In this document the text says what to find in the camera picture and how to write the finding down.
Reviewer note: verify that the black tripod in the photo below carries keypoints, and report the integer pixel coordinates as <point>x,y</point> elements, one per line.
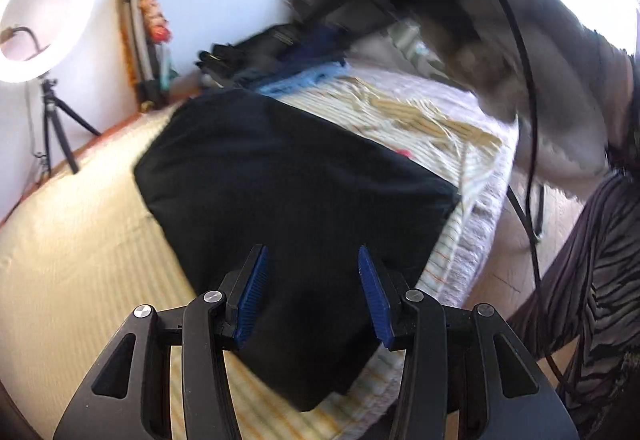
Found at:
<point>48,120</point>

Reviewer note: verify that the person's right forearm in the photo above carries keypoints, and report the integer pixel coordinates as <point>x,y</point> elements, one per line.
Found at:
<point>565,70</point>

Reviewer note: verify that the beige woven bed mat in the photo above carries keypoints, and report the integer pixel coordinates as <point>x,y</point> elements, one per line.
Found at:
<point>75,245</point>

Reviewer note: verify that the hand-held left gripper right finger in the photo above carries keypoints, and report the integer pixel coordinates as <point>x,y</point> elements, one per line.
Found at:
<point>375,300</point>

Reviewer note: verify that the dark navy folded pants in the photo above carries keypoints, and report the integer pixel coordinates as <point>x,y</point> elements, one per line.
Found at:
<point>315,47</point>

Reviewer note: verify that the black metal chair leg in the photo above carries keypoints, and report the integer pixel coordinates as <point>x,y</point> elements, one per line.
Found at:
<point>540,215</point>

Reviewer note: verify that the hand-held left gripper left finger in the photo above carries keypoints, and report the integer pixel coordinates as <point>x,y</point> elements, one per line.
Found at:
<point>250,300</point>

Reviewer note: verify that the person's zebra striped clothing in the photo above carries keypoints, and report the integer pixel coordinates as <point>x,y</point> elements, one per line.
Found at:
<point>600,270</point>

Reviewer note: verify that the black pants with pink stripe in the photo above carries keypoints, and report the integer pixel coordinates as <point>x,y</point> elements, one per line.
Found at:
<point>280,180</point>

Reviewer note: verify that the striped bed sheet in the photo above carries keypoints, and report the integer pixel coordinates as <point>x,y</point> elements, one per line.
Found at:
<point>380,112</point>

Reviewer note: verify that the blue folded jeans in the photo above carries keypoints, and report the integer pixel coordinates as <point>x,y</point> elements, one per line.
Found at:
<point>300,80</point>

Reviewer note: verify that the wooden bed frame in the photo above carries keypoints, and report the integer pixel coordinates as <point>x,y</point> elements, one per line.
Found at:
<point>125,122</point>

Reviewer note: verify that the white fuzzy blanket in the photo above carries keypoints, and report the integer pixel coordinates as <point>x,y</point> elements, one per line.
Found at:
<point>480,220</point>

